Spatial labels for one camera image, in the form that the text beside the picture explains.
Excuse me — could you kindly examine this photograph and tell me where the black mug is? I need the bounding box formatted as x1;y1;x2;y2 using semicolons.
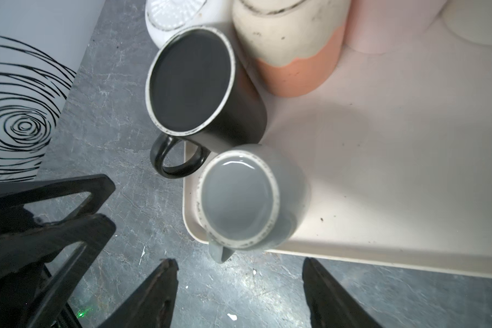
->
145;26;268;179

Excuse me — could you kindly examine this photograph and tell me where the cream and orange mug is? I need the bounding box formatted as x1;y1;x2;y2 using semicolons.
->
232;0;351;97

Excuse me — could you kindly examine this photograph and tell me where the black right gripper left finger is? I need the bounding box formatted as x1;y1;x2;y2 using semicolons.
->
101;258;178;327

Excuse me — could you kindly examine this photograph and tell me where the beige tray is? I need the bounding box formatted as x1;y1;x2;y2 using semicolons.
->
182;16;492;282

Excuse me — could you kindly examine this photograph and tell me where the cream mug rear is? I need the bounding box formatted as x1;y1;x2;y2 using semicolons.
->
441;0;492;46

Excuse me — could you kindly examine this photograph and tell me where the grey mug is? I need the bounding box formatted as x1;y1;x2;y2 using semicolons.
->
195;144;311;264

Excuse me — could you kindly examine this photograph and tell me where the pink mug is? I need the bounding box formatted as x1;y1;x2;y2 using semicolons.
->
344;0;446;54

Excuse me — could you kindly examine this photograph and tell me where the white ribbed mug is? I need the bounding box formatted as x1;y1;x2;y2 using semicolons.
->
145;0;236;48

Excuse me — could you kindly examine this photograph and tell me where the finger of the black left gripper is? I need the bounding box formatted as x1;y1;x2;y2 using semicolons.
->
0;174;116;230
0;214;116;327

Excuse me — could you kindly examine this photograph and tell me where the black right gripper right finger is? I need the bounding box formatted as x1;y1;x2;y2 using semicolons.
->
302;258;381;328

